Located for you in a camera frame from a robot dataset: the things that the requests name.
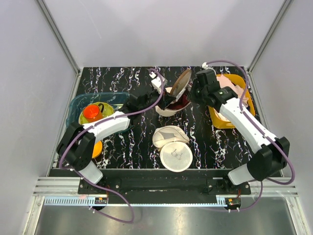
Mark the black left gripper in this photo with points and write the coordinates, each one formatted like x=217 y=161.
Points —
x=165 y=100

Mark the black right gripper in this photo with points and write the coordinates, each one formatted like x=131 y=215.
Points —
x=195 y=84

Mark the dark maroon bra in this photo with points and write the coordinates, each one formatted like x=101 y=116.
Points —
x=180 y=104

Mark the pale pink bra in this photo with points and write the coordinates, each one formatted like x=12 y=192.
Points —
x=226 y=82

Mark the cream laundry bag brown trim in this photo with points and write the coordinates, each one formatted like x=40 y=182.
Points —
x=180 y=87

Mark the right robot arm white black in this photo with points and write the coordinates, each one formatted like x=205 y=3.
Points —
x=270 y=152

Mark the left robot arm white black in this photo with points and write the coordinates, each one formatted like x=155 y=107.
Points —
x=77 y=144

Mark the white mesh laundry bag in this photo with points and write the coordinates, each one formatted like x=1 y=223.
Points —
x=175 y=154

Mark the yellow plastic bin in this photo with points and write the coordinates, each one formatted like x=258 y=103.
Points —
x=218 y=120

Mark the yellow-green plate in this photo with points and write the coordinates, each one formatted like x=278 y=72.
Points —
x=105 y=108

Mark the orange translucent cup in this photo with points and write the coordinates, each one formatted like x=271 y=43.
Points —
x=92 y=113

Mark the orange bowl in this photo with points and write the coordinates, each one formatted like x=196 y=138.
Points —
x=97 y=150

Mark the teal transparent plastic container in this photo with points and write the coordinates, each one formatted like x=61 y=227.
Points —
x=116 y=100

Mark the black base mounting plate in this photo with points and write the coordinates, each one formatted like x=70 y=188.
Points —
x=161 y=186

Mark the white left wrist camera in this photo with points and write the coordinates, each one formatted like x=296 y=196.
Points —
x=157 y=81

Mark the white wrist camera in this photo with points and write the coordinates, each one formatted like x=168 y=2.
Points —
x=157 y=81
x=205 y=66

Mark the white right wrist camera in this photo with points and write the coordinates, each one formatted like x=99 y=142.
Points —
x=205 y=66

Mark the aluminium frame post right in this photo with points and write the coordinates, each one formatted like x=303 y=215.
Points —
x=270 y=33

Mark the aluminium frame post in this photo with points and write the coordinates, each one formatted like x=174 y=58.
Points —
x=270 y=33
x=57 y=34

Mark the aluminium front rail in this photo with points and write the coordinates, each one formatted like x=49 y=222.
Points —
x=68 y=191

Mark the aluminium frame post left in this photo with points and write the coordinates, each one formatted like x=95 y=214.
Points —
x=57 y=34

